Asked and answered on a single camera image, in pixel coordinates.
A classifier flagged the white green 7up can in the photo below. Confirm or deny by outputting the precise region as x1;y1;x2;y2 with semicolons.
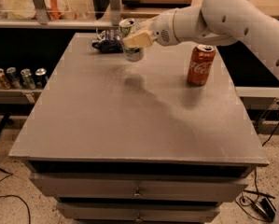
119;18;144;62

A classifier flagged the orange white bag behind glass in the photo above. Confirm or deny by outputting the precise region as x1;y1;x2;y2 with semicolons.
44;0;77;21

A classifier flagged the lower grey drawer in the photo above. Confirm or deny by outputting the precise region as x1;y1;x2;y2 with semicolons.
57;203;220;223

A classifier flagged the black cable on floor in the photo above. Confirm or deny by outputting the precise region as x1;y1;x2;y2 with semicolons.
235;110;279;223
0;152;33;224

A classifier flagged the upper grey drawer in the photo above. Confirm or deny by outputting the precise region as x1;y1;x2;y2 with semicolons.
30;173;247;203

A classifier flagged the grey drawer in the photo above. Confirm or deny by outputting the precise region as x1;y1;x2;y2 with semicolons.
57;203;220;223
30;173;247;203

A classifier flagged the black cable on floor right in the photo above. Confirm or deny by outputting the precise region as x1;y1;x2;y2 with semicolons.
235;110;279;223

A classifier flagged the grey metal bracket left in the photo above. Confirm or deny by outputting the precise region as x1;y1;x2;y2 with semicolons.
33;0;50;25

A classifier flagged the orange coca-cola can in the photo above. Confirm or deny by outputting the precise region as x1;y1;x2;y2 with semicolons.
187;44;216;86

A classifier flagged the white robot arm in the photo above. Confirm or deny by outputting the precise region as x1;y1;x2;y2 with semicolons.
122;0;279;80

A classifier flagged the black cable on floor left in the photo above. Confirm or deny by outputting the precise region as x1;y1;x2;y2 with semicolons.
0;152;33;224

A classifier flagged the grey metal bracket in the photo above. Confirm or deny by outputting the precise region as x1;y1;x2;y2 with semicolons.
109;0;120;26
33;0;50;25

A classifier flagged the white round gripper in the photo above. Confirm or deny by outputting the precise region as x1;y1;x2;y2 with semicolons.
122;9;179;49

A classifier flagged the black power strip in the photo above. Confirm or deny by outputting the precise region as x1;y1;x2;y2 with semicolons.
251;198;276;222

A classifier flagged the blue silver can on shelf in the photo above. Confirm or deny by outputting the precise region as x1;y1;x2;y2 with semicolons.
7;67;22;89

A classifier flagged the grey drawer cabinet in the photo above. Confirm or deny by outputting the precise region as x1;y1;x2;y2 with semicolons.
10;34;268;224

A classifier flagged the green silver can on shelf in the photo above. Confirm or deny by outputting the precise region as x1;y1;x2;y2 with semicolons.
21;68;36;90

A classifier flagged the dark blue can on shelf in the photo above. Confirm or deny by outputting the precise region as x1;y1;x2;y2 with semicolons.
35;68;49;88

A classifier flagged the blue chip bag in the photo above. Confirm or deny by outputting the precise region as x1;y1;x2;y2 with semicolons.
91;29;123;53

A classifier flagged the low grey side shelf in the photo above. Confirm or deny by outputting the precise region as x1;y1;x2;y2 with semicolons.
0;85;42;105

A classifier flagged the orange gold can on shelf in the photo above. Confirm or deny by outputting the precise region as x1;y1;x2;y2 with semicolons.
0;68;11;89

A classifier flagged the grey metal bracket middle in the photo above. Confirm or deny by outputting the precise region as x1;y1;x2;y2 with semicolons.
109;0;120;26

